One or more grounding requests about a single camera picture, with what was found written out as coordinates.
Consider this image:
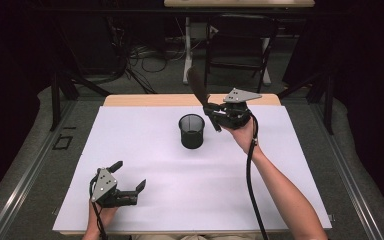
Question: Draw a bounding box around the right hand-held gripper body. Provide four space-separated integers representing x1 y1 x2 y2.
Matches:
209 87 263 131

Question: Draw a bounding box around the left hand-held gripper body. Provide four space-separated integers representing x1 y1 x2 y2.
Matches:
90 167 138 209

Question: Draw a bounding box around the dark comb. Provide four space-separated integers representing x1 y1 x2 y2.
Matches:
186 65 222 133

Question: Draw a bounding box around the black mesh pen cup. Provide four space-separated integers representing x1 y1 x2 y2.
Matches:
178 113 206 150

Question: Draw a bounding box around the person's left hand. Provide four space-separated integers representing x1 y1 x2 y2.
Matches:
85 199 120 236

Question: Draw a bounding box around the person's right hand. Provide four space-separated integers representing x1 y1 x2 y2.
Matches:
224 114 262 156

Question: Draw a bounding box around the white table cover board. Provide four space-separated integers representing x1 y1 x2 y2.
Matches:
52 105 333 232

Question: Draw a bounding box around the wooden table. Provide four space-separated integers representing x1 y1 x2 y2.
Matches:
59 93 333 236

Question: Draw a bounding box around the desk with white legs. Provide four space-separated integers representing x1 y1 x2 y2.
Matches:
163 0 316 85

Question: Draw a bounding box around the black folding chair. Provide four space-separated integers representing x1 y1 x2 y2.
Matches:
205 13 280 95

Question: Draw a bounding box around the black metal stand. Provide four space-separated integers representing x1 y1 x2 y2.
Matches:
277 69 335 136
49 68 112 132

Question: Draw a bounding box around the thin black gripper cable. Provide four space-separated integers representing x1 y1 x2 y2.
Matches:
88 175 110 240

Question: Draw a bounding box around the thick black gripper cable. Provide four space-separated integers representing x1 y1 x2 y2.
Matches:
245 113 270 240

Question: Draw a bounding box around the metal floor rail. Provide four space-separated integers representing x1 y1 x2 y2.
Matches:
308 99 384 240
0 99 76 240

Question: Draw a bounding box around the tangle of floor cables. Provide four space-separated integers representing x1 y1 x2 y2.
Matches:
108 14 188 95

